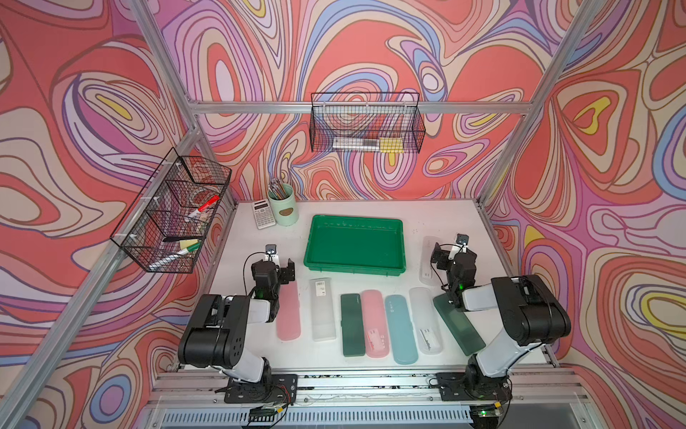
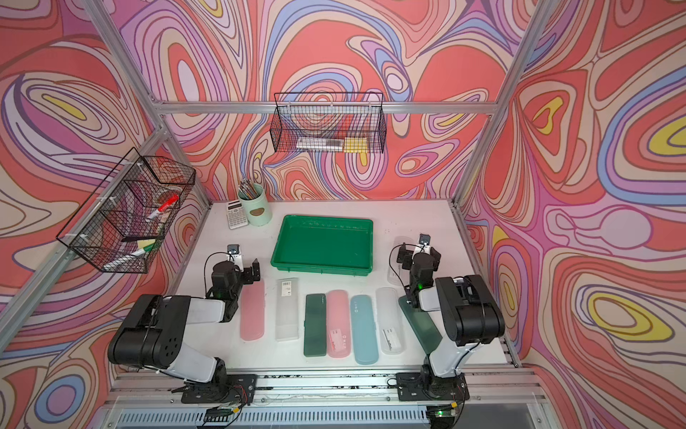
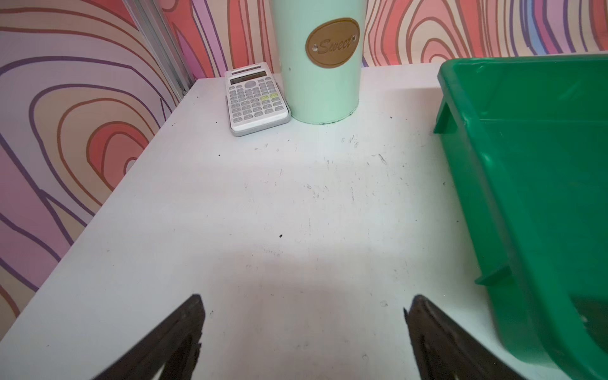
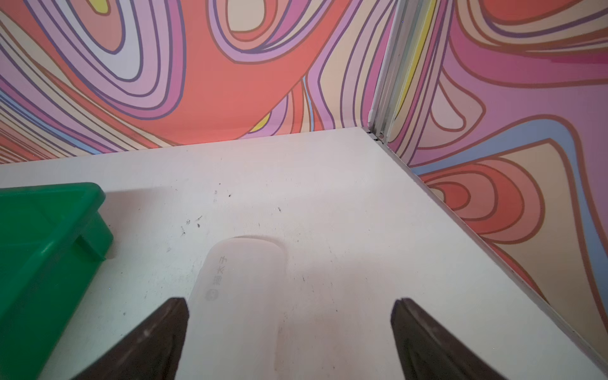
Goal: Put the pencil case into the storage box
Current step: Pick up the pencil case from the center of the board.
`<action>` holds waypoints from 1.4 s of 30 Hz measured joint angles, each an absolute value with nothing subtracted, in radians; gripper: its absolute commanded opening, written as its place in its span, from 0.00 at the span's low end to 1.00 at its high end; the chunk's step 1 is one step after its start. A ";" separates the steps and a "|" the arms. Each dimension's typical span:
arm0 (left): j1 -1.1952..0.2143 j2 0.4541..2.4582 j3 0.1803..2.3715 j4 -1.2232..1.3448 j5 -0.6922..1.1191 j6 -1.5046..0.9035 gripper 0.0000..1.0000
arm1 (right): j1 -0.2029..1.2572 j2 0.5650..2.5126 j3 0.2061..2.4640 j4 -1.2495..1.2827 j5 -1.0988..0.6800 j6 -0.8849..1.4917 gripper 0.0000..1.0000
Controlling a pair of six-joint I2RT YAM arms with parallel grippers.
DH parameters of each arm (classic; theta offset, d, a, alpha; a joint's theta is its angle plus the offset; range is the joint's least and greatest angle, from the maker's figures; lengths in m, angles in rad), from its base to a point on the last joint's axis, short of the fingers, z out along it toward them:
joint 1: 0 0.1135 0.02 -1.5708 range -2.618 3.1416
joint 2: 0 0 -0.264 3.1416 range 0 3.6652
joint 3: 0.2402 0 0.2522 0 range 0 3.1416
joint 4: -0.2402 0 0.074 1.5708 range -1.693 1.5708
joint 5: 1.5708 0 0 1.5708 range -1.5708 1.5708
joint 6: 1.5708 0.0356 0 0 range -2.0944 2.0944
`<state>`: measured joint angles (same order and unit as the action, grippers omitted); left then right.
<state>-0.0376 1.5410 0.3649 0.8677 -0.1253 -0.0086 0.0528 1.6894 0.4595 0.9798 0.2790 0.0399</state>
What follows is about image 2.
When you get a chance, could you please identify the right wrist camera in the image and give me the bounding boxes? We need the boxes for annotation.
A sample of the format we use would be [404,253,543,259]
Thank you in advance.
[414,233,432,254]

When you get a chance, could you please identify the green pen holder cup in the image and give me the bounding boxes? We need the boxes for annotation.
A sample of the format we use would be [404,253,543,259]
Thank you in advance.
[238,182,273,227]

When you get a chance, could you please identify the pencils in cup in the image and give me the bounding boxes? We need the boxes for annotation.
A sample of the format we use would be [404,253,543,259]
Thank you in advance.
[239,180,260,200]

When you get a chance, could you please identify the pink pencil case far left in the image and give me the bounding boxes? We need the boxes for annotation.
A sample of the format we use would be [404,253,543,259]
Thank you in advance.
[239,281,265,341]

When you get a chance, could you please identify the yellow box in back basket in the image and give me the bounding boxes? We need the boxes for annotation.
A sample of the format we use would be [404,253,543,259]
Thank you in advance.
[343,137,369,154]

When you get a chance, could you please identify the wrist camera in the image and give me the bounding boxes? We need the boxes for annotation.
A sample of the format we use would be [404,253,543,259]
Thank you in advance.
[414,233,432,254]
[227,244,244,271]

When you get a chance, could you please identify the green white marker in basket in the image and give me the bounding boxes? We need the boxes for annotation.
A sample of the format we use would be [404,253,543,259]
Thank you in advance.
[104,240,155,272]

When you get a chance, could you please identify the white calculator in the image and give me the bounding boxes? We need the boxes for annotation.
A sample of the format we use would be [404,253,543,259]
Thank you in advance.
[226,199,249,230]

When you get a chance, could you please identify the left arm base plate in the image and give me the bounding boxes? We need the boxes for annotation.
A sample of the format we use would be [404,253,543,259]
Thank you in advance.
[176,374,257,405]

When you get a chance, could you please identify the clear rectangular pencil case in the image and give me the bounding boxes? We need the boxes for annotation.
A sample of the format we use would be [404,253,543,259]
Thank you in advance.
[275,278,299,341]

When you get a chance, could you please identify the clear box in back basket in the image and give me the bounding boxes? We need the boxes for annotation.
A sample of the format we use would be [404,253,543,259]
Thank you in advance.
[296,137,344,152]

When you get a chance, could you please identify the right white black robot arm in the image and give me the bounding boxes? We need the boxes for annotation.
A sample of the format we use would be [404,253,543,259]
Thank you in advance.
[389,242,506,407]

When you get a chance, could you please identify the aluminium mounting rail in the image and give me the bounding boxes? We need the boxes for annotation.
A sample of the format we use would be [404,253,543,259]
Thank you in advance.
[94,366,560,428]

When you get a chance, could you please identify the pink pencil case with sticker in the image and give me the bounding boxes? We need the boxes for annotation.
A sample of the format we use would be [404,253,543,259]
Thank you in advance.
[326,290,352,359]

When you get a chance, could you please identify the dark green translucent pencil case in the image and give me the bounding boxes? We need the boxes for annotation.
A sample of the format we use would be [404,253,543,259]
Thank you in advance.
[398,298,442,355]

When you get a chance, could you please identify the black wire basket on left wall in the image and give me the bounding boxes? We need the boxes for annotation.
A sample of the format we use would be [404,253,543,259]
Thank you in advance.
[56,148,196,273]

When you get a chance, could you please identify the translucent white pencil case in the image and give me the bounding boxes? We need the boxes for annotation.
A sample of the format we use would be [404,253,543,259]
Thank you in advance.
[375,287,406,355]
[386,235,414,287]

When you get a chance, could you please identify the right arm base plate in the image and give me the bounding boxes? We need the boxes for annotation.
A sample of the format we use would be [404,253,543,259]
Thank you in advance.
[395,372,470,403]

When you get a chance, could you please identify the teal pencil case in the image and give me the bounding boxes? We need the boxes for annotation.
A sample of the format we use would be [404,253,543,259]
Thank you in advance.
[350,295,379,366]

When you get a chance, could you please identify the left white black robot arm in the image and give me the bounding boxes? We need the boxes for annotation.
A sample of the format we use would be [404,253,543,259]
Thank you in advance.
[107,260,261,409]

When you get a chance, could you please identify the red marker in basket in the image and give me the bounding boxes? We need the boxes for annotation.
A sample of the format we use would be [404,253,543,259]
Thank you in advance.
[146,194,180,221]

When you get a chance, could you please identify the black wire basket on back wall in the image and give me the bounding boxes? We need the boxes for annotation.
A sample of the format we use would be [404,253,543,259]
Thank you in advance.
[270,91,387,153]

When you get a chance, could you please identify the black wire basket on wall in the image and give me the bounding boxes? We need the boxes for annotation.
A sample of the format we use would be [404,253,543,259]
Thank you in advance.
[56,148,196,273]
[270,91,387,153]

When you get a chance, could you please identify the green plastic storage tray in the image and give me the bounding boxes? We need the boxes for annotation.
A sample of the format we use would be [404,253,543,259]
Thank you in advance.
[271,214,373,276]

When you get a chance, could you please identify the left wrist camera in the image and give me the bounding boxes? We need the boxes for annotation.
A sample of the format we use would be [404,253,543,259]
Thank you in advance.
[227,244,244,271]

